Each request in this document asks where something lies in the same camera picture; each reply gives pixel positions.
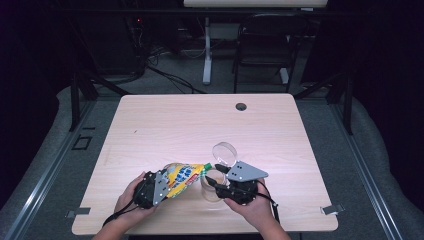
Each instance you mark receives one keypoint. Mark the black computer tower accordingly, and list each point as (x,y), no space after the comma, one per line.
(110,46)

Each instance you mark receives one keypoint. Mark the white desk foot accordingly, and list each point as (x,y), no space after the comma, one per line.
(284,76)

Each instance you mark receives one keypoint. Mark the black metal stand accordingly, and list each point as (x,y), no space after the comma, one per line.
(347,106)
(75,100)

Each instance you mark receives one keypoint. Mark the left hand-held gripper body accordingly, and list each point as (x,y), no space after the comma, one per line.
(150,191)

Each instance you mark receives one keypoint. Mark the yellow spout pouch green cap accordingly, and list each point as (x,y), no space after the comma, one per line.
(185,178)

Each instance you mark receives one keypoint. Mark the white desk top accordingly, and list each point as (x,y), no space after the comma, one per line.
(256,3)

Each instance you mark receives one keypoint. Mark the person's left hand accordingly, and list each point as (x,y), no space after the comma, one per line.
(128,206)

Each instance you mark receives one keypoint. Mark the person's right hand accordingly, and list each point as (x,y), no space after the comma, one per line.
(251,208)

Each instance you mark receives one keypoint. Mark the aluminium floor rail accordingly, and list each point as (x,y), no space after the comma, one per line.
(365,173)
(50,170)

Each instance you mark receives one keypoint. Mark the white desk leg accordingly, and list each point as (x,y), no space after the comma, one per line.
(207,50)

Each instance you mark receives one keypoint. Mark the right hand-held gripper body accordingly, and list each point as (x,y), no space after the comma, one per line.
(241,186)

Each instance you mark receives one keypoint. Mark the clear glass jar hinged lid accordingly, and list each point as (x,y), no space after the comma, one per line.
(216,186)

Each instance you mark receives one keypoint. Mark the grey tape piece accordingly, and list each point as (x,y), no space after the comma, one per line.
(78,212)
(331,209)

